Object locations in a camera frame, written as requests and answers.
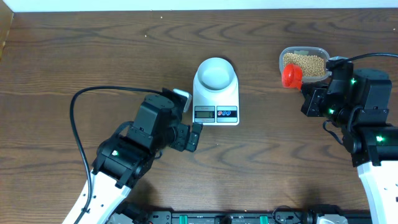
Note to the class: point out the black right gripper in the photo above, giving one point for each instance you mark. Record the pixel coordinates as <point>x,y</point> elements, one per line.
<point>311,96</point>

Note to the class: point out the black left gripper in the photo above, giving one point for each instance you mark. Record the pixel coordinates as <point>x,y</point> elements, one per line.
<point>180,142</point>

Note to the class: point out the red plastic measuring scoop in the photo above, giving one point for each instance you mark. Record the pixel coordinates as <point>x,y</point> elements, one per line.
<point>292,76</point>

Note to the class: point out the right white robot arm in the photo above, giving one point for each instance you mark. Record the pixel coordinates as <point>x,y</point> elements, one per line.
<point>357,103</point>

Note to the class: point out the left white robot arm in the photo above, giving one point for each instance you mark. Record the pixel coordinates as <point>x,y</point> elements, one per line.
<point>129,153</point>

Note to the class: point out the white digital kitchen scale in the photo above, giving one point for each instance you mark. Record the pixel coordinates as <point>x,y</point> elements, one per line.
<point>216,108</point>

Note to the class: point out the white round bowl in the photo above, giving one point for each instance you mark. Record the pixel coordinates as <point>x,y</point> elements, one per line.
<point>216,74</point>

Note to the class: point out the clear plastic soybean container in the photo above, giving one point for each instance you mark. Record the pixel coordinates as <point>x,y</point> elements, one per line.
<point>311,60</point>

